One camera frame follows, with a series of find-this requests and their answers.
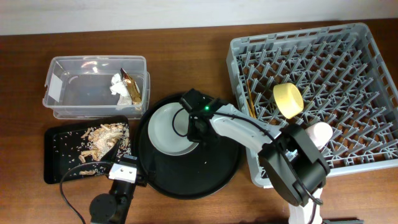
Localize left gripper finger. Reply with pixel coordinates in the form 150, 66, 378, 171
100, 139, 121, 162
148, 149, 157, 180

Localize food scraps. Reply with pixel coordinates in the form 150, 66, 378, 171
68, 124, 123, 179

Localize grey plate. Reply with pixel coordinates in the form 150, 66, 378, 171
148, 102, 198, 156

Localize wooden chopstick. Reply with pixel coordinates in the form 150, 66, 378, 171
246, 81, 256, 119
248, 93, 257, 119

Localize white tissue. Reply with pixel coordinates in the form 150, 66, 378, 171
109, 73, 132, 105

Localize gold snack wrapper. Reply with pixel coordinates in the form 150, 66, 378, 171
120, 68, 142, 105

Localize yellow bowl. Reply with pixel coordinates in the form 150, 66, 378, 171
273, 83, 304, 119

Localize pink cup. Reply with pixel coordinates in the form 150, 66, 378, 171
305, 122, 333, 150

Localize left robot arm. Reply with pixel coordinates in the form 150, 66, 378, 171
90, 139, 155, 223

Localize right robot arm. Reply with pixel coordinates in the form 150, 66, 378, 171
179, 89, 333, 223

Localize grey dishwasher rack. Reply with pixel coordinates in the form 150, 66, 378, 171
226, 23, 397, 176

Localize round black tray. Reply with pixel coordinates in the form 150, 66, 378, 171
132, 92, 244, 200

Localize black rectangular tray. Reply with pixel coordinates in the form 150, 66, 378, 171
44, 115, 131, 184

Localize clear plastic bin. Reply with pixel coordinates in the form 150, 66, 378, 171
42, 55, 150, 119

